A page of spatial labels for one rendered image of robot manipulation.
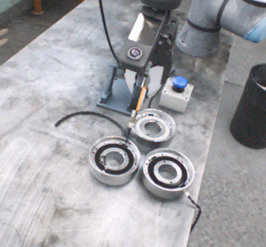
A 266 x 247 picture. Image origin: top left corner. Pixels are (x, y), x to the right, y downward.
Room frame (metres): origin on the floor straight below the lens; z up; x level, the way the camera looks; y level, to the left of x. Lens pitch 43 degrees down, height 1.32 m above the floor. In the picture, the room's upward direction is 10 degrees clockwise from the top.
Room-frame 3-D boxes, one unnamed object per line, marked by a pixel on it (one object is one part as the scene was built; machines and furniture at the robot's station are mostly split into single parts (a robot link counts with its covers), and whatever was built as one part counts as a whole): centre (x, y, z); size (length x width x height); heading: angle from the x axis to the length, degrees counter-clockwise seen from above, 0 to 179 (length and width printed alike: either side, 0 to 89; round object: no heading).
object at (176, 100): (0.65, -0.12, 0.82); 0.08 x 0.07 x 0.05; 167
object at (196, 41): (0.97, -0.19, 0.85); 0.15 x 0.15 x 0.10
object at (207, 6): (0.96, -0.20, 0.97); 0.13 x 0.12 x 0.14; 53
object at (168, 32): (0.52, -0.02, 1.07); 0.09 x 0.08 x 0.12; 168
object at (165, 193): (0.38, -0.10, 0.82); 0.10 x 0.10 x 0.04
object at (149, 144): (0.50, -0.06, 0.82); 0.10 x 0.10 x 0.04
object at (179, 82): (0.64, -0.11, 0.85); 0.04 x 0.04 x 0.05
